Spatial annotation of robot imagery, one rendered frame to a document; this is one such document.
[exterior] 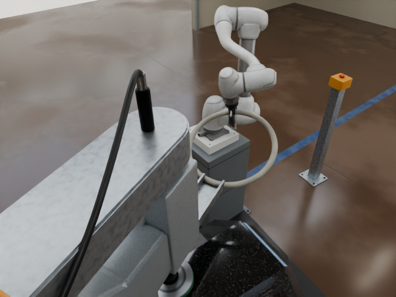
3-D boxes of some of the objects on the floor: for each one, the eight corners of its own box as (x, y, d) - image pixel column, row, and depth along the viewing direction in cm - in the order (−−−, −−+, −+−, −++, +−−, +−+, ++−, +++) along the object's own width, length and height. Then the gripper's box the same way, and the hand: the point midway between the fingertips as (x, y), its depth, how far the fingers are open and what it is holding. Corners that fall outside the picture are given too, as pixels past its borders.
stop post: (327, 179, 314) (361, 78, 246) (313, 187, 306) (343, 85, 238) (312, 167, 328) (340, 68, 259) (298, 175, 320) (322, 75, 251)
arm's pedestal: (173, 205, 292) (165, 134, 242) (215, 181, 315) (216, 112, 265) (207, 241, 261) (207, 170, 211) (251, 212, 284) (260, 141, 234)
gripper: (226, 86, 180) (230, 112, 199) (221, 112, 170) (226, 137, 190) (240, 86, 178) (242, 112, 197) (236, 113, 169) (238, 138, 188)
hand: (234, 121), depth 191 cm, fingers open, 6 cm apart
